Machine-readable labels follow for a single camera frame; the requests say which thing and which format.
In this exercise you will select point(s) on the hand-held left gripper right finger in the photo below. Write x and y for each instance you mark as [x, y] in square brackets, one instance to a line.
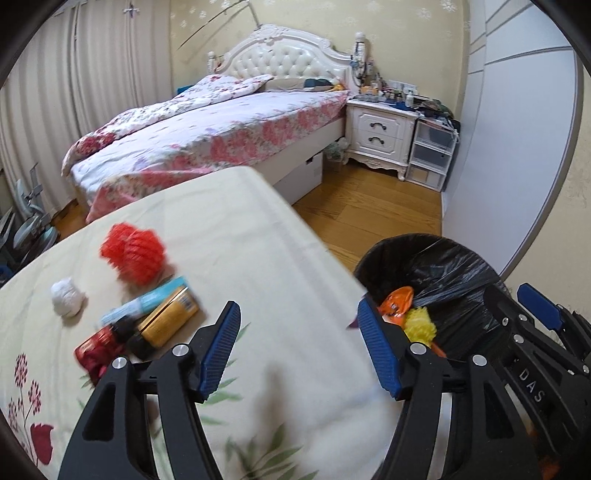
[378, 346]

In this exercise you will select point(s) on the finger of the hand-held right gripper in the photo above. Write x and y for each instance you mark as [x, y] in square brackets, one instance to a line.
[538, 304]
[503, 304]

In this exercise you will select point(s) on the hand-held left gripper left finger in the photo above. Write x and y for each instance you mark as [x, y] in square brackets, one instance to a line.
[221, 350]

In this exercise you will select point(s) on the yellow foam fruit net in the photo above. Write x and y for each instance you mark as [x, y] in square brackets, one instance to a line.
[420, 325]

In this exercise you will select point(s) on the orange snack wrapper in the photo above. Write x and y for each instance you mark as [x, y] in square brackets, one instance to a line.
[396, 302]

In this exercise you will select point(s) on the gold bottle with black cap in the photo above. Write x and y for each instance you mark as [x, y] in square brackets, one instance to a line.
[168, 321]

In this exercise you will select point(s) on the trash bin with black bag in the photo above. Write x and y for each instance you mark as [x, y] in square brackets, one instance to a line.
[443, 272]

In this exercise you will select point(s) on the light blue tube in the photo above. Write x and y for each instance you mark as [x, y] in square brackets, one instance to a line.
[147, 300]

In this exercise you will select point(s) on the dark red packet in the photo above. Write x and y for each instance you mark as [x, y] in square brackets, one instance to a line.
[94, 350]

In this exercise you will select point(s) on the red foam fruit net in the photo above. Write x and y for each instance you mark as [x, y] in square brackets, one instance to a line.
[134, 254]

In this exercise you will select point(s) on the white tissue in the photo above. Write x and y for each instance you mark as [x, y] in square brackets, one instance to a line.
[68, 297]

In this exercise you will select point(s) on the floral cream tablecloth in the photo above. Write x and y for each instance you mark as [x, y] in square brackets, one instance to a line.
[258, 258]

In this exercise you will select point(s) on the clear plastic drawer unit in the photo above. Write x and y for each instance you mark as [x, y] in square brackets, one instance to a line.
[431, 154]

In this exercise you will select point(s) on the grey sliding wardrobe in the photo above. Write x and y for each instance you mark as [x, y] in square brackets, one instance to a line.
[517, 138]

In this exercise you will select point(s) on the white cardboard box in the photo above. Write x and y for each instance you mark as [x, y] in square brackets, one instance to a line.
[302, 177]

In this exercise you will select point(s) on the white plastic bag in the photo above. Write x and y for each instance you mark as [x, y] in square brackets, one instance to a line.
[336, 150]

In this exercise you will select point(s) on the white nightstand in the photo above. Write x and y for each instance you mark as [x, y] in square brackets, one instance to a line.
[378, 134]

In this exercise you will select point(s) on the floral bedsheet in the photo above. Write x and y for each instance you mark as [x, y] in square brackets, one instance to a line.
[221, 134]

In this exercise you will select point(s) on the cluster of small bottles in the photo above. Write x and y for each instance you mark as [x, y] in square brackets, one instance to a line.
[401, 99]

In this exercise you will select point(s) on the floral quilt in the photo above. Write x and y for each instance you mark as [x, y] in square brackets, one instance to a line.
[152, 115]

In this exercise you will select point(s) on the blue cloth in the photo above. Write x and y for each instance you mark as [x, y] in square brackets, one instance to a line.
[184, 88]

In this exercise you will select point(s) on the beige pillow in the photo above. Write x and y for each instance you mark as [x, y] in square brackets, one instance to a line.
[286, 84]

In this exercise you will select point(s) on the white bed with tufted headboard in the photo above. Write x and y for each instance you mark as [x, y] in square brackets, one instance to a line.
[281, 57]

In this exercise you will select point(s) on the beige curtain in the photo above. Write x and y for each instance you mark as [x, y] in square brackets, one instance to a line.
[83, 83]

